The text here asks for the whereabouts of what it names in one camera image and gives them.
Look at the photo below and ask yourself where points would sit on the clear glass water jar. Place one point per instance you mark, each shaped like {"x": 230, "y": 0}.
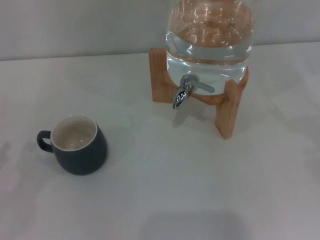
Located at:
{"x": 210, "y": 57}

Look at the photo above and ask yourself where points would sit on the wooden jar stand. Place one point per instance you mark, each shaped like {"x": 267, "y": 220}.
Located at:
{"x": 227, "y": 112}

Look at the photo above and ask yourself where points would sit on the dark cup with white interior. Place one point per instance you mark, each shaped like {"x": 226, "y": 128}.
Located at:
{"x": 82, "y": 160}

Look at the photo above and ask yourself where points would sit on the chrome faucet with lever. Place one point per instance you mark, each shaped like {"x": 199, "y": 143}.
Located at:
{"x": 180, "y": 96}

